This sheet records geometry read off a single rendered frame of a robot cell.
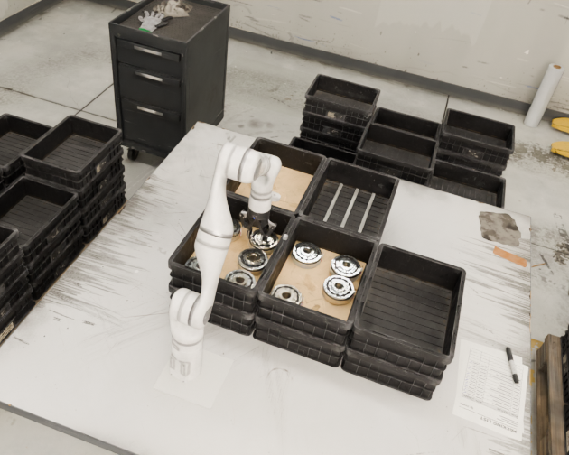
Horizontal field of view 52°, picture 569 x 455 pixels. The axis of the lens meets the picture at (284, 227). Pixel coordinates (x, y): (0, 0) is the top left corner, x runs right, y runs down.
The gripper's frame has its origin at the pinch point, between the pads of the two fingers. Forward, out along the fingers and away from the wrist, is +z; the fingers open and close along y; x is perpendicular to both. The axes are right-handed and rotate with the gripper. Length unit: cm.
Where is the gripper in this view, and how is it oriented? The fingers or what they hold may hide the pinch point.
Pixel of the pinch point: (256, 236)
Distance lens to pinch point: 205.5
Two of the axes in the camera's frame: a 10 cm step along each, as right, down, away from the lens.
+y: 9.0, 3.6, -2.4
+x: 4.2, -5.7, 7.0
